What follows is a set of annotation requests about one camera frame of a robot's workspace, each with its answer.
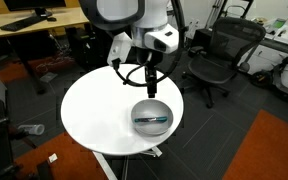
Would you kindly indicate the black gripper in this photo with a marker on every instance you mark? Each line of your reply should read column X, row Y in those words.
column 149, row 66

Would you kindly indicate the teal marker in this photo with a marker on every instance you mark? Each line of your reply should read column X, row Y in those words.
column 150, row 119

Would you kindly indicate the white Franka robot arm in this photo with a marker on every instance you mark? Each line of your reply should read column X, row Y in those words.
column 150, row 16

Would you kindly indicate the grey metal bowl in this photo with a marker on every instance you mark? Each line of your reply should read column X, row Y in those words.
column 150, row 129

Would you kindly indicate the black mesh office chair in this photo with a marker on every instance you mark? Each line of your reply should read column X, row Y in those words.
column 214, row 68

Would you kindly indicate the black floor case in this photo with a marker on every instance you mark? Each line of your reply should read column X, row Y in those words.
column 204, row 35

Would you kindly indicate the black computer tower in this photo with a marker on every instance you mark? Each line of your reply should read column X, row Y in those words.
column 80, row 46

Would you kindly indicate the white metal table base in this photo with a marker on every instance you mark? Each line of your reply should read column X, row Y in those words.
column 100, row 163

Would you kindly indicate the metal tripod stand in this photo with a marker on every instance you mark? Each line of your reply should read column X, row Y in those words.
column 214, row 13

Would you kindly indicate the grey flat floor box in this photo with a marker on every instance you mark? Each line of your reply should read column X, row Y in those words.
column 48, row 77

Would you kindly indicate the light wooden desk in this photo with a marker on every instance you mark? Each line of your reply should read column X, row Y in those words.
column 67, row 18

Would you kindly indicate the black kick scooter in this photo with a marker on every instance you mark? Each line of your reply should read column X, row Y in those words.
column 260, row 79

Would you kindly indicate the white desk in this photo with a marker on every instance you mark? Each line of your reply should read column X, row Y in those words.
column 267, row 56

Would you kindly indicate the white paper scrap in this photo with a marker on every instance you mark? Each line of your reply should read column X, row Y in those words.
column 52, row 158

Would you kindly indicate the black computer mouse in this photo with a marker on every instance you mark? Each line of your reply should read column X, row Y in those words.
column 51, row 19

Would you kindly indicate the green white box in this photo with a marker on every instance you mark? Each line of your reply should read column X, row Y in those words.
column 279, row 23

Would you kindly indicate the black computer monitor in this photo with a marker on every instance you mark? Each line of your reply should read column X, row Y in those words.
column 34, row 4

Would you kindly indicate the black keyboard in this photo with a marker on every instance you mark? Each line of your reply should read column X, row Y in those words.
column 22, row 23

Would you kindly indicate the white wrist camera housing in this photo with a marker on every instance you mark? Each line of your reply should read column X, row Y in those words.
column 119, row 48

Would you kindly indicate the black upright post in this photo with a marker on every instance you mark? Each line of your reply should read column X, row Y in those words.
column 45, row 171

